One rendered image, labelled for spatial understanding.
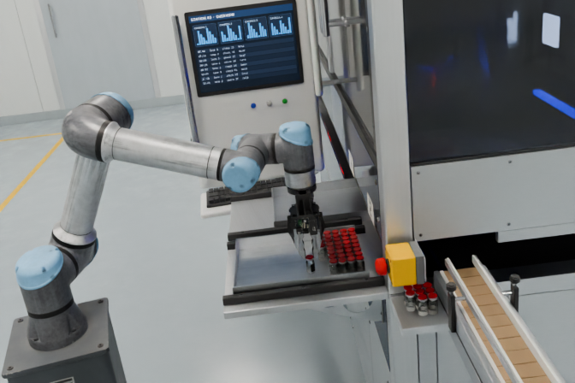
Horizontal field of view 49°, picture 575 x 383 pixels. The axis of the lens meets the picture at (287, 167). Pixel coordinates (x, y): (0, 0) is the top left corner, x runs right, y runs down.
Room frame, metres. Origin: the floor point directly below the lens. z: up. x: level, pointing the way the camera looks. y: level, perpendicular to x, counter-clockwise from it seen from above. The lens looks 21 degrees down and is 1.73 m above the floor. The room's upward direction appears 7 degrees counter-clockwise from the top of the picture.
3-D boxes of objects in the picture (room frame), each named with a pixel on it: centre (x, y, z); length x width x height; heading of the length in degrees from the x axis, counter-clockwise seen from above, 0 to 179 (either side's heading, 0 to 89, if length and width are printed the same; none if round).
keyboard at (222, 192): (2.17, 0.11, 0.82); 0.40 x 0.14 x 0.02; 95
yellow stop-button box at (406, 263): (1.22, -0.23, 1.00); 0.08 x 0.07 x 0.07; 91
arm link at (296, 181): (1.41, -0.03, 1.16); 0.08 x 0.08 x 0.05
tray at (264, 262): (1.47, 0.00, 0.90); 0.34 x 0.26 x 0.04; 90
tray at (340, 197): (1.81, -0.11, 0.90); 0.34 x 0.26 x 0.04; 91
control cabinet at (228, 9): (2.38, 0.11, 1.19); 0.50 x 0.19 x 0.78; 95
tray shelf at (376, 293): (1.64, -0.04, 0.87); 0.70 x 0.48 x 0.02; 1
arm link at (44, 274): (1.43, 0.65, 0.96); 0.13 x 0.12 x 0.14; 168
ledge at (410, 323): (1.21, -0.28, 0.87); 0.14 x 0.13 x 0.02; 91
